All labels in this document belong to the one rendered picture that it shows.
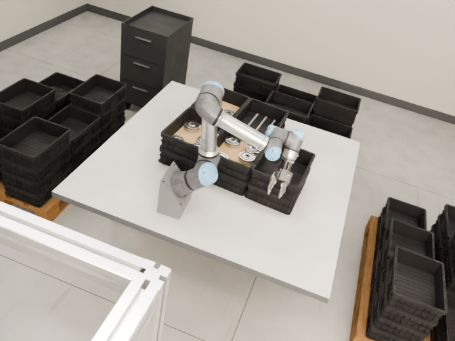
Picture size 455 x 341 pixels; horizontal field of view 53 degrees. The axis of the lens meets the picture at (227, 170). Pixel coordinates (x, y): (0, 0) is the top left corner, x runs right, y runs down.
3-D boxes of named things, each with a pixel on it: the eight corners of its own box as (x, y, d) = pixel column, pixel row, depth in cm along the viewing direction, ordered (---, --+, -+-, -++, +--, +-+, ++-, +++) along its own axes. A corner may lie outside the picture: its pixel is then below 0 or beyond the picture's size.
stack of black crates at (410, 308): (412, 357, 274) (447, 314, 246) (363, 337, 279) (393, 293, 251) (413, 306, 305) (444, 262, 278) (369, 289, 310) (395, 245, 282)
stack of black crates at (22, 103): (28, 160, 353) (22, 111, 325) (-5, 148, 358) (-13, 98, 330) (59, 135, 384) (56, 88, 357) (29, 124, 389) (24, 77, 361)
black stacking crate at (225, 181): (242, 198, 276) (246, 183, 269) (198, 180, 282) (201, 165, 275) (264, 165, 306) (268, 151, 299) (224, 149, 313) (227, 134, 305)
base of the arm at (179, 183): (182, 203, 250) (196, 198, 245) (166, 183, 244) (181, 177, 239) (191, 186, 262) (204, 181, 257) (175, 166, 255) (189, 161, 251)
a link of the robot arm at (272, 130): (267, 132, 225) (288, 141, 225) (270, 120, 233) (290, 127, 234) (262, 144, 230) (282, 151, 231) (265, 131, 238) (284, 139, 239)
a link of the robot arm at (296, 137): (289, 127, 237) (305, 133, 237) (282, 147, 238) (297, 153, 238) (292, 127, 229) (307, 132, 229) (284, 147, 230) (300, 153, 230)
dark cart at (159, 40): (158, 124, 449) (166, 37, 394) (118, 110, 456) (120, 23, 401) (183, 98, 497) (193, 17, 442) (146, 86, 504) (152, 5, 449)
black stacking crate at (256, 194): (289, 217, 269) (294, 202, 262) (242, 198, 276) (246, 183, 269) (306, 181, 300) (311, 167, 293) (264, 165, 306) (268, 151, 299)
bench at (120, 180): (293, 370, 270) (329, 299, 227) (58, 271, 295) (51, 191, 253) (332, 208, 394) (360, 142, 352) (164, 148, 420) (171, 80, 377)
